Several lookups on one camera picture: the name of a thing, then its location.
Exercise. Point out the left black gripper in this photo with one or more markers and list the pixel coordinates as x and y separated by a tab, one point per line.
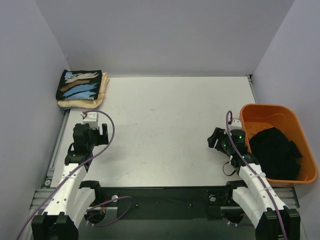
99	136

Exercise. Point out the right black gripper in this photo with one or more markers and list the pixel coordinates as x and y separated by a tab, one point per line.
218	139

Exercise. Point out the black graphic t shirt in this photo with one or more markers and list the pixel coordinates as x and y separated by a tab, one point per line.
79	85

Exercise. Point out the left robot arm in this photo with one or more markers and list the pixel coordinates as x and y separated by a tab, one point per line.
67	206

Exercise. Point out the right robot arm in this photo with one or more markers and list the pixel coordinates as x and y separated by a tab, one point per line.
270	216

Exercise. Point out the folded cream t shirt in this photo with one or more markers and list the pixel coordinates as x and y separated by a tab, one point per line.
87	104

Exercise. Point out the orange plastic bin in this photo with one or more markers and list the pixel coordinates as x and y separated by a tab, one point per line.
258	117

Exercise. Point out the black t shirt in bin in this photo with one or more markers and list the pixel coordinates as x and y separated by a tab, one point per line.
276	154

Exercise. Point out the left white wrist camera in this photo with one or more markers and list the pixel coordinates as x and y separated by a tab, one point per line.
91	119

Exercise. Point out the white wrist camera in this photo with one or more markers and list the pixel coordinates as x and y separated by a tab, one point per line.
235	124
91	119

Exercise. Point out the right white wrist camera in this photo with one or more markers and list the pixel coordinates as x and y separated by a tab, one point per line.
235	124

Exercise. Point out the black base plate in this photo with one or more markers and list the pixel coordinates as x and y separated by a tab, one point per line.
127	210

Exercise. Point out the aluminium frame rail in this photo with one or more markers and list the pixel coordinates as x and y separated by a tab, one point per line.
215	196

